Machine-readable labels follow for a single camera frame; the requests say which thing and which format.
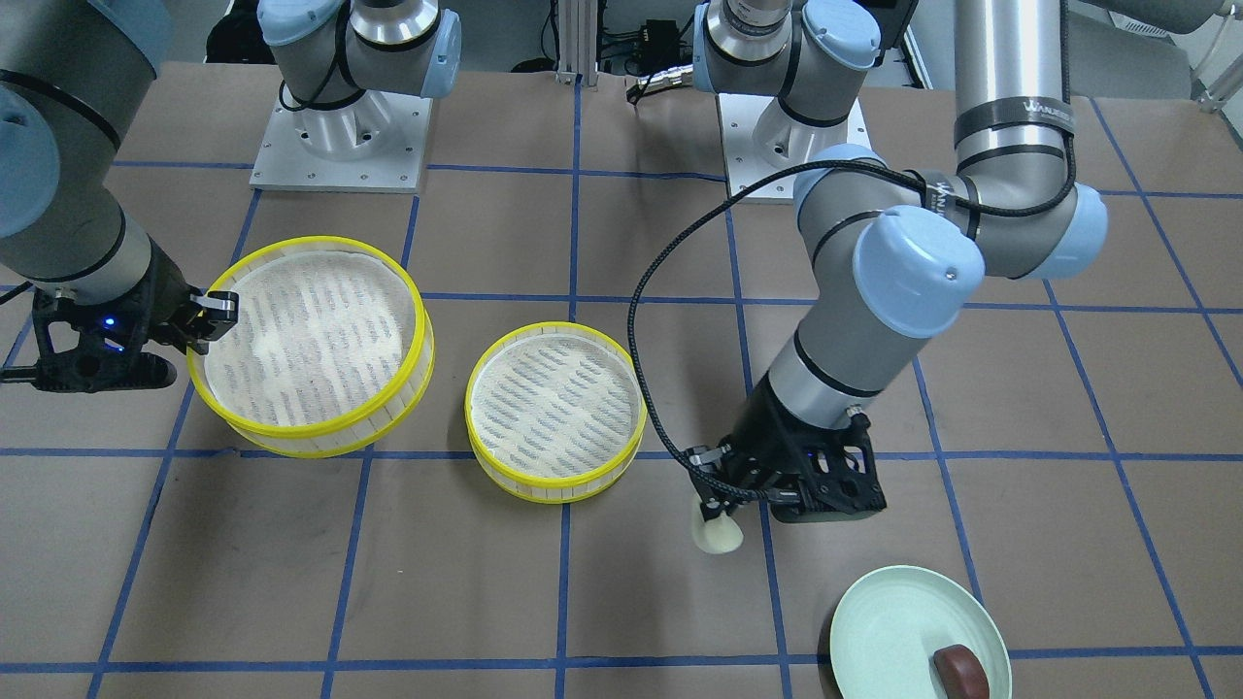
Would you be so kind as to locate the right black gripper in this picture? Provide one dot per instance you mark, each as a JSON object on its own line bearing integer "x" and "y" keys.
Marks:
{"x": 167, "y": 294}

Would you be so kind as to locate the light green plate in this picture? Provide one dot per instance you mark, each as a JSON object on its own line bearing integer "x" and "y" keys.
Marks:
{"x": 888, "y": 625}

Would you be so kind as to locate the white steamed bun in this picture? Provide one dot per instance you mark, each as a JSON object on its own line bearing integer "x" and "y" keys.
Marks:
{"x": 726, "y": 538}

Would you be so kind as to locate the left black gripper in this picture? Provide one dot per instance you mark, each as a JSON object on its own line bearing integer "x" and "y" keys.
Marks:
{"x": 772, "y": 423}

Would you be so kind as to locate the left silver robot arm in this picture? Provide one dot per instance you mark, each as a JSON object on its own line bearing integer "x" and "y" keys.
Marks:
{"x": 896, "y": 254}

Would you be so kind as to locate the brown steamed bun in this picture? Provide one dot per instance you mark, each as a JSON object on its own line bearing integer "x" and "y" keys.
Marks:
{"x": 961, "y": 673}

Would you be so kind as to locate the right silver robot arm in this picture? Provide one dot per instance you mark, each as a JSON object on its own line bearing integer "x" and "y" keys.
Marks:
{"x": 74, "y": 75}

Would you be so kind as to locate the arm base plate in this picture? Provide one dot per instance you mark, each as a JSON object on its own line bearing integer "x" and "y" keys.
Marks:
{"x": 375, "y": 145}
{"x": 759, "y": 138}

